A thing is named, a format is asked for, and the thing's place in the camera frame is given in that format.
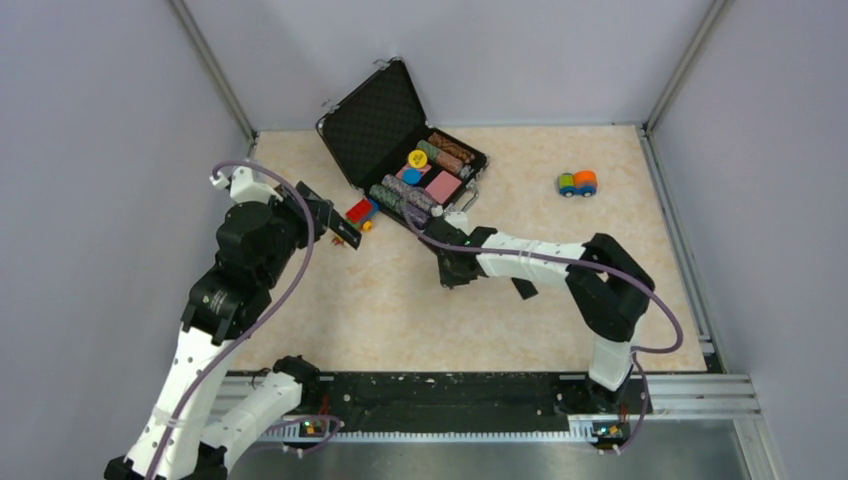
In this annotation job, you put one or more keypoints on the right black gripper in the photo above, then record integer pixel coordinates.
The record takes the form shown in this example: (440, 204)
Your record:
(449, 280)

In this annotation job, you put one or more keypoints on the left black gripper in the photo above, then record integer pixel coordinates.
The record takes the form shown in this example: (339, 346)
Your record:
(320, 211)

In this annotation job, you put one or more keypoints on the black remote battery cover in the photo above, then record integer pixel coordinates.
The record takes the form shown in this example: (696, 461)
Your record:
(525, 288)

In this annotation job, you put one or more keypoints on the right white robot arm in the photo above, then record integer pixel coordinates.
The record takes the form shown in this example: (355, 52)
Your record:
(609, 288)

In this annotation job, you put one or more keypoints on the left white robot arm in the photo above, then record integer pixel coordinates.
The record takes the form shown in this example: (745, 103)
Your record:
(255, 242)

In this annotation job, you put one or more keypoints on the colourful block toy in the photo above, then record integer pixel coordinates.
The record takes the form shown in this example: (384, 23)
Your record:
(355, 222)

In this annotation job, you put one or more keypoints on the pink card deck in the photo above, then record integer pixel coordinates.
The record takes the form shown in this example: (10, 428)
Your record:
(442, 187)

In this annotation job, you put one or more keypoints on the open black chip case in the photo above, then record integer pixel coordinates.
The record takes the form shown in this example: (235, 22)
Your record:
(370, 132)

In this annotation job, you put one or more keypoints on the blue round chip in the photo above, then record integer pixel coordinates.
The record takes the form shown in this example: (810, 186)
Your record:
(411, 176)

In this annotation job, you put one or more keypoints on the yellow round chip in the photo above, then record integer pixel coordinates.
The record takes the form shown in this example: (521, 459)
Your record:
(417, 159)

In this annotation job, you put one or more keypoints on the colourful toy car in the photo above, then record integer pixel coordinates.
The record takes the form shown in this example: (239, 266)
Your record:
(582, 183)

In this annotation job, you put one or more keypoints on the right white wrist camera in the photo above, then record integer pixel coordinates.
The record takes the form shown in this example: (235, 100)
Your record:
(457, 219)

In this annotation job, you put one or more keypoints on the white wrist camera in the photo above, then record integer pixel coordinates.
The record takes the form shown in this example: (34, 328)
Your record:
(457, 219)
(243, 184)

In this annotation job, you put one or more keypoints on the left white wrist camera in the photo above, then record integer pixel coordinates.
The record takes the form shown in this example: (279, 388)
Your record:
(243, 184)

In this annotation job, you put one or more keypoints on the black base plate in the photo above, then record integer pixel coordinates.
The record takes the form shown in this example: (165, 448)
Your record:
(467, 402)

